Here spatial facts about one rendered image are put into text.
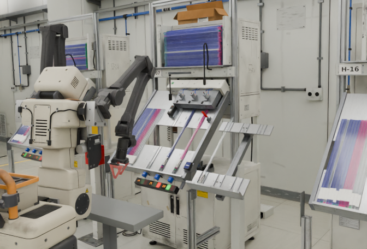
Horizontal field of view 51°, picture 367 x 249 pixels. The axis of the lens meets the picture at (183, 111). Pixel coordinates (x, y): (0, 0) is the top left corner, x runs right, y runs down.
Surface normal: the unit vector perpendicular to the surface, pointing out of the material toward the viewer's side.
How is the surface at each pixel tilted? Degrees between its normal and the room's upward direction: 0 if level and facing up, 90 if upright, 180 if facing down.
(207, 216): 90
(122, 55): 90
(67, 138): 90
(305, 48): 90
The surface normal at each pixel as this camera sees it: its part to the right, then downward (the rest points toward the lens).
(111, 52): 0.78, 0.05
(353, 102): -0.45, -0.65
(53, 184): -0.42, -0.04
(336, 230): -0.63, 0.09
